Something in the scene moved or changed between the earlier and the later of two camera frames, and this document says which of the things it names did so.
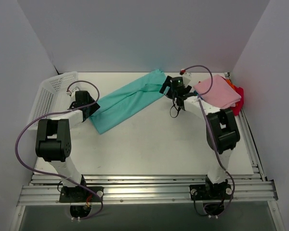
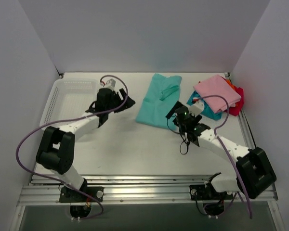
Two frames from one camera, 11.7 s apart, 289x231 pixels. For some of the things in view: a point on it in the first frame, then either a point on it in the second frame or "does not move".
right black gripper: (165, 87) to (174, 109)
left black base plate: (80, 194) does not move
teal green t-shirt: (119, 106) to (163, 94)
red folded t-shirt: (237, 109) does not move
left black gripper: (91, 111) to (119, 99)
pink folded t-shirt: (221, 94) does not move
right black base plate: (211, 192) does not move
